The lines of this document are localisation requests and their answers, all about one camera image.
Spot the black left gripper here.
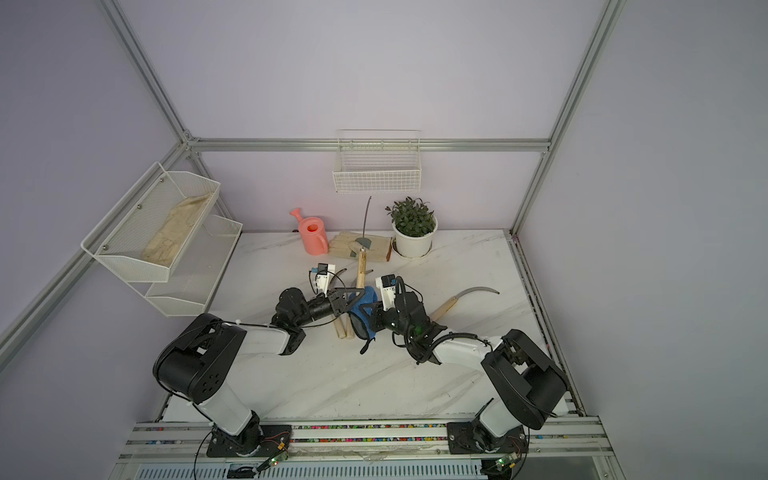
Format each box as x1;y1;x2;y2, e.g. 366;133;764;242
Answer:
296;288;365;329

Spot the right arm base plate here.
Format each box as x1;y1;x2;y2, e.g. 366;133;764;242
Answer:
446;420;529;454

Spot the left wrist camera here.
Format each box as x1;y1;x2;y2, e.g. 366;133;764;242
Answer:
309;263;336;295

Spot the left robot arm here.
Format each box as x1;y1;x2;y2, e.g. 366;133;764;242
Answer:
152;287;365;444

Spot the white wire wall basket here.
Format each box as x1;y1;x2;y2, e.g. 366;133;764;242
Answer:
332;129;422;194

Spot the potted green plant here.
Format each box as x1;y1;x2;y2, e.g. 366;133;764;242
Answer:
385;196;438;259

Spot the upper white mesh shelf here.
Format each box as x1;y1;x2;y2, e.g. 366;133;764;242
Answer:
81;163;220;283

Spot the white mesh shelf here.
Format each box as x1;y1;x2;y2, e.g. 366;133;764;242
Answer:
81;163;220;283
127;214;243;317

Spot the aluminium front rail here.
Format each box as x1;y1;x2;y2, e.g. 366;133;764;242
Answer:
118;417;615;463

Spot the pink watering can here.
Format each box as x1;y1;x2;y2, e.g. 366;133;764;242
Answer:
290;208;329;256

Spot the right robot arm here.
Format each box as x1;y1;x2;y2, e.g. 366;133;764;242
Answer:
362;292;568;451

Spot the lower white mesh shelf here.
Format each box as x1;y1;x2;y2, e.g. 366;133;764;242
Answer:
127;214;243;317

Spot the blue microfibre rag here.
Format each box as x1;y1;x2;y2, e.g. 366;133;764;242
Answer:
348;286;378;355

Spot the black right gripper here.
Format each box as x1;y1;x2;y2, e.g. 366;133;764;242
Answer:
361;299;416;340

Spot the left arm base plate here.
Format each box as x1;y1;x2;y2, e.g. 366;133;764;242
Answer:
206;424;293;458

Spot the beige glove in shelf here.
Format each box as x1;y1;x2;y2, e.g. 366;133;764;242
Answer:
141;194;211;267

